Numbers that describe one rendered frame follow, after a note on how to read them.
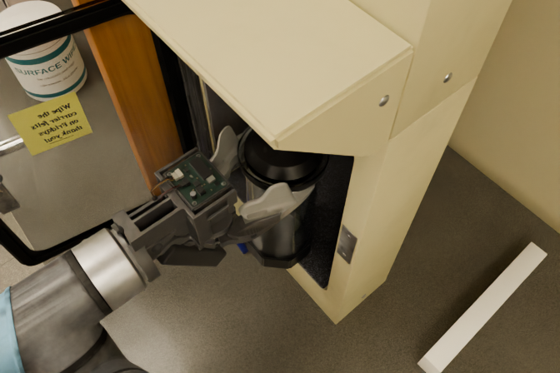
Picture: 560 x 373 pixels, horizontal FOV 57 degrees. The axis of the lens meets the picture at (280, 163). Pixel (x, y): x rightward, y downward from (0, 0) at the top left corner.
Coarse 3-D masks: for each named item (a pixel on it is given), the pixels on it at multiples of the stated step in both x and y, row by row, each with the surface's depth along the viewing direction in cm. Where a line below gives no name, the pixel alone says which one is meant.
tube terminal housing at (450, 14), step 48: (384, 0) 32; (432, 0) 29; (480, 0) 33; (432, 48) 33; (480, 48) 40; (432, 96) 40; (384, 144) 41; (432, 144) 48; (384, 192) 48; (384, 240) 62; (336, 288) 69
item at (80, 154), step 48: (96, 0) 53; (48, 48) 53; (96, 48) 56; (144, 48) 60; (0, 96) 54; (48, 96) 58; (96, 96) 61; (144, 96) 65; (0, 144) 59; (48, 144) 63; (96, 144) 67; (144, 144) 72; (48, 192) 69; (96, 192) 74; (144, 192) 80; (48, 240) 76
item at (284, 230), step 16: (240, 144) 60; (240, 160) 59; (256, 176) 57; (256, 192) 61; (304, 208) 64; (288, 224) 65; (304, 224) 68; (256, 240) 72; (272, 240) 69; (288, 240) 69; (304, 240) 72; (272, 256) 73; (288, 256) 73
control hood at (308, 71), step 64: (128, 0) 35; (192, 0) 34; (256, 0) 34; (320, 0) 34; (192, 64) 31; (256, 64) 31; (320, 64) 31; (384, 64) 31; (256, 128) 29; (320, 128) 30; (384, 128) 37
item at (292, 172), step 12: (252, 132) 60; (252, 144) 58; (264, 144) 58; (252, 156) 58; (264, 156) 57; (276, 156) 57; (288, 156) 57; (300, 156) 58; (312, 156) 58; (264, 168) 57; (276, 168) 57; (288, 168) 57; (300, 168) 57; (312, 168) 58; (288, 180) 57
